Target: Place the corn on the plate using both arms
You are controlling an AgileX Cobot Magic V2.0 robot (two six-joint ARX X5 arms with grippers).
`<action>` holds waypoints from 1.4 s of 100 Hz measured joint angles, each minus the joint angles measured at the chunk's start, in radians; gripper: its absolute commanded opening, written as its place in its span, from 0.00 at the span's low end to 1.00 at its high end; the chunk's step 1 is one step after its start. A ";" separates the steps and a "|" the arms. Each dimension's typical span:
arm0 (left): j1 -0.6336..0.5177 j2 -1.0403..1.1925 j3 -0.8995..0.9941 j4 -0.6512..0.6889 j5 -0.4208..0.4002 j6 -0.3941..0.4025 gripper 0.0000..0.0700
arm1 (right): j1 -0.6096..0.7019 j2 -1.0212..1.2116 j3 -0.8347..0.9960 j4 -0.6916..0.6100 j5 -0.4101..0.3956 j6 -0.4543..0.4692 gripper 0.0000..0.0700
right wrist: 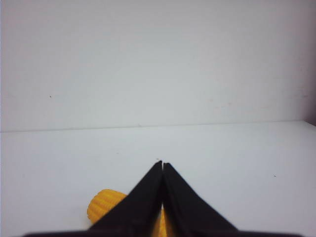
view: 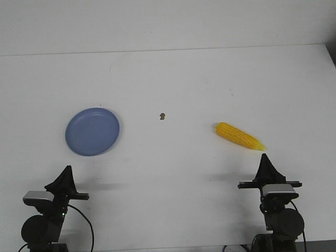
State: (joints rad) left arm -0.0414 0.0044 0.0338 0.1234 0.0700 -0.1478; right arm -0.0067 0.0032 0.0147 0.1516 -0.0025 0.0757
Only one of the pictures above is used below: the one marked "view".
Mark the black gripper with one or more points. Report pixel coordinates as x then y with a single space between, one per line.
65 190
268 174

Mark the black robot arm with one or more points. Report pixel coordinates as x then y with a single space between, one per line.
284 225
41 232

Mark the yellow corn cob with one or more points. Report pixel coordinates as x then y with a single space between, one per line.
238 136

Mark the blue round plate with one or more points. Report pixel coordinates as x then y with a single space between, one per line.
92 131

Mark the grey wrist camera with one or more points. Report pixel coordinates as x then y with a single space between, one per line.
285 192
38 198

